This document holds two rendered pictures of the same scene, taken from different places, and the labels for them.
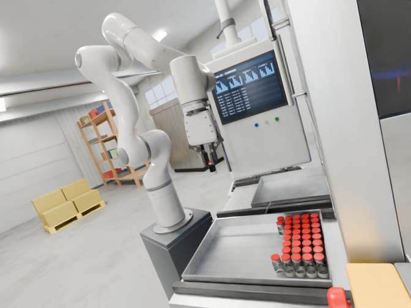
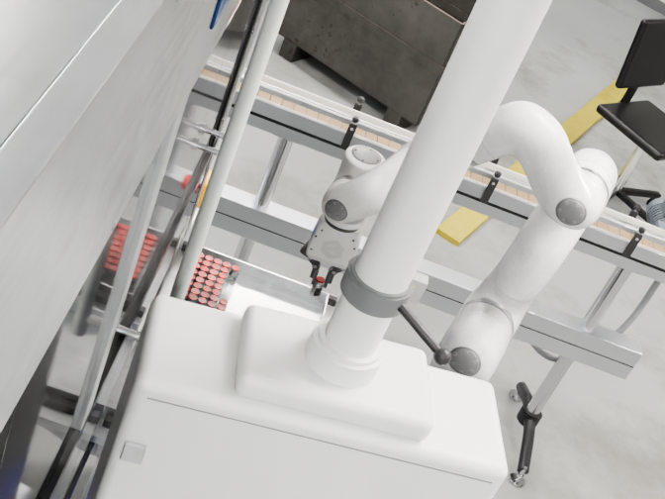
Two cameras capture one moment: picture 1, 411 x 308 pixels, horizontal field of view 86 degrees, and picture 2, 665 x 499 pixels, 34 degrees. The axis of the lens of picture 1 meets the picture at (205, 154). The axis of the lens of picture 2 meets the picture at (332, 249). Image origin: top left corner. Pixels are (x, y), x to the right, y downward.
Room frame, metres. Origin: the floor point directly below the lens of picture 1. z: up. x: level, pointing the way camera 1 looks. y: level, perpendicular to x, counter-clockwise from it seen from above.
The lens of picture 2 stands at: (2.29, -1.03, 2.48)
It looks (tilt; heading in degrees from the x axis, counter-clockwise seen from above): 34 degrees down; 147
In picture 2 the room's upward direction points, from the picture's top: 24 degrees clockwise
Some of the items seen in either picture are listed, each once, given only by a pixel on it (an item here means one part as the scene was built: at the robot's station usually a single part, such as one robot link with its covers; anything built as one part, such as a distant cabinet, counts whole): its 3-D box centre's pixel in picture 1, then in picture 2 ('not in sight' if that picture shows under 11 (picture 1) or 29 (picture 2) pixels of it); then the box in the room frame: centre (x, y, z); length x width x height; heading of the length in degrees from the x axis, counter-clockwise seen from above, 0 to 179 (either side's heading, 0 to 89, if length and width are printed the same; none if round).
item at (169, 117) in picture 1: (190, 132); not in sight; (5.71, 0.18, 0.88); 1.37 x 1.08 x 1.77; 40
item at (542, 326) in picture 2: not in sight; (412, 277); (-0.09, 0.82, 0.49); 1.60 x 0.08 x 0.12; 63
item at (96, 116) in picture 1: (112, 146); not in sight; (6.61, 2.53, 1.18); 2.61 x 0.69 x 2.36; 40
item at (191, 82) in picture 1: (189, 80); (355, 182); (0.70, -0.03, 1.39); 0.09 x 0.08 x 0.13; 140
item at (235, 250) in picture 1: (256, 245); (251, 306); (0.54, -0.05, 0.90); 0.34 x 0.26 x 0.04; 63
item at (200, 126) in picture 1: (200, 126); (335, 237); (0.70, -0.01, 1.25); 0.10 x 0.07 x 0.11; 63
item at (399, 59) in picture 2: not in sight; (396, 23); (-2.29, 1.70, 0.34); 1.02 x 0.80 x 0.67; 38
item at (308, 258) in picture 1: (308, 241); (198, 283); (0.48, -0.17, 0.91); 0.18 x 0.02 x 0.05; 153
